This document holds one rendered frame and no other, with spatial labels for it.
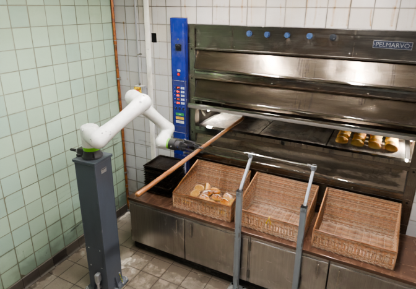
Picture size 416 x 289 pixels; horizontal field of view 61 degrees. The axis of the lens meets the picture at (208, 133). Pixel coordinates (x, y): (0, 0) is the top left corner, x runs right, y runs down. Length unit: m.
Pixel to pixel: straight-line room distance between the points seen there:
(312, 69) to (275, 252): 1.43
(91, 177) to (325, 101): 1.84
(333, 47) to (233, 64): 0.80
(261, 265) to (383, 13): 2.05
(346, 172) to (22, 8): 2.76
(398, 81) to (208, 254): 2.00
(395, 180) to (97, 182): 2.22
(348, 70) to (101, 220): 2.15
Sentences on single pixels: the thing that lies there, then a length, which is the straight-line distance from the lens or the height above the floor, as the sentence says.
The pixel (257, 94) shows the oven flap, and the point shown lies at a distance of 3.03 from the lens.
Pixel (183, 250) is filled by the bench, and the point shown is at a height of 0.19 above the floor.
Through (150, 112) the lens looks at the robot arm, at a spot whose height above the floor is 1.46.
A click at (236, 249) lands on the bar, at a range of 2.97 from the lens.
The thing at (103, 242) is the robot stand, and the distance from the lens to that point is 2.97.
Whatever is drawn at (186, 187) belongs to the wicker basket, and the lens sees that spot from 3.33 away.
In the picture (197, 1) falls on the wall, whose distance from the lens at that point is 3.17.
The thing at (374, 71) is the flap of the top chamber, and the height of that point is 1.82.
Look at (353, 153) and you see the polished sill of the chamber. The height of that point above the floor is 1.17.
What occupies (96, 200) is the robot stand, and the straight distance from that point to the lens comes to 2.78.
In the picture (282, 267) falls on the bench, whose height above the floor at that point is 0.36.
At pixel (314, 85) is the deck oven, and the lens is 2.89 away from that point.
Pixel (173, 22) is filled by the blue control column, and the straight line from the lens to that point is 3.26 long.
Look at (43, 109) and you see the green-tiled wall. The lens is 3.19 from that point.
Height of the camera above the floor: 2.25
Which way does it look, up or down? 20 degrees down
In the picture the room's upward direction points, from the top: straight up
